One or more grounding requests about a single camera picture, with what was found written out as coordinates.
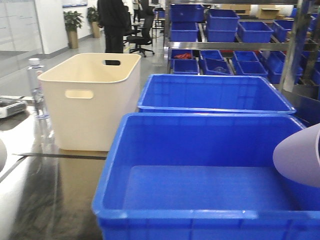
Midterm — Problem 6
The lavender plastic cup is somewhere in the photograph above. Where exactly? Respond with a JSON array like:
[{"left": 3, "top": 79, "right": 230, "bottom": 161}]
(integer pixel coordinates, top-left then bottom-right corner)
[{"left": 272, "top": 124, "right": 320, "bottom": 188}]

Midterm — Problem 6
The beige plastic cup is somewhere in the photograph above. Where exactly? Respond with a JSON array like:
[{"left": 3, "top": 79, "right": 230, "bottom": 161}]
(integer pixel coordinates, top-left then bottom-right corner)
[{"left": 0, "top": 139, "right": 8, "bottom": 172}]

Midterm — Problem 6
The near blue plastic bin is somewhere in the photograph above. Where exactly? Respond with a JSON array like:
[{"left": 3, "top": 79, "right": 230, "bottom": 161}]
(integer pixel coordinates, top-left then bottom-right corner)
[{"left": 92, "top": 112, "right": 320, "bottom": 240}]

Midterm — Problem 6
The blue plastic bin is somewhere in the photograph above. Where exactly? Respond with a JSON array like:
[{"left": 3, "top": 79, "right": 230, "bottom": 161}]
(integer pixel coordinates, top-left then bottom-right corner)
[
  {"left": 137, "top": 74, "right": 296, "bottom": 115},
  {"left": 92, "top": 112, "right": 320, "bottom": 240}
]

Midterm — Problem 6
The cream plastic storage bin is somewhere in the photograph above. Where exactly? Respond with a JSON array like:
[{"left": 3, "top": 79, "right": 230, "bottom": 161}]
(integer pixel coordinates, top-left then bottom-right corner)
[{"left": 38, "top": 53, "right": 141, "bottom": 152}]

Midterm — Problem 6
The far blue plastic bin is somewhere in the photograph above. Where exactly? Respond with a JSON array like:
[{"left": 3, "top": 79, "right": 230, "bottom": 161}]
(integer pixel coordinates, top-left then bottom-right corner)
[{"left": 137, "top": 74, "right": 296, "bottom": 115}]

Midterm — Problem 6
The person in black clothes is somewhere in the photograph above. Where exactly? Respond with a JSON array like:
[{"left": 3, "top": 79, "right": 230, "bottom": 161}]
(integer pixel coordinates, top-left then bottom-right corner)
[{"left": 97, "top": 0, "right": 128, "bottom": 54}]

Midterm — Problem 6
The potted plant gold pot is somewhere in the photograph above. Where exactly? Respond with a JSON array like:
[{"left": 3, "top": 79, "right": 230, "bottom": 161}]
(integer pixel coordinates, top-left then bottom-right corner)
[
  {"left": 63, "top": 10, "right": 83, "bottom": 49},
  {"left": 86, "top": 6, "right": 101, "bottom": 38}
]

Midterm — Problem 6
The clear water bottle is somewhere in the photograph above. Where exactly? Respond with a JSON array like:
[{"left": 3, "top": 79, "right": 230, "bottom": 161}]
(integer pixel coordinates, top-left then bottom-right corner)
[{"left": 27, "top": 57, "right": 49, "bottom": 119}]

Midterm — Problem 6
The steel shelf with blue bins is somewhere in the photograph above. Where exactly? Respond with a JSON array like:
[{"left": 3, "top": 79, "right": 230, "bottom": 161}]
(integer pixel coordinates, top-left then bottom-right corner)
[{"left": 163, "top": 0, "right": 320, "bottom": 93}]

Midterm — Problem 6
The grey electronic device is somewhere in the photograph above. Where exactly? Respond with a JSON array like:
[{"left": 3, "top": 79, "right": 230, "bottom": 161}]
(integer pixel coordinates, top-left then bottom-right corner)
[{"left": 0, "top": 97, "right": 27, "bottom": 119}]

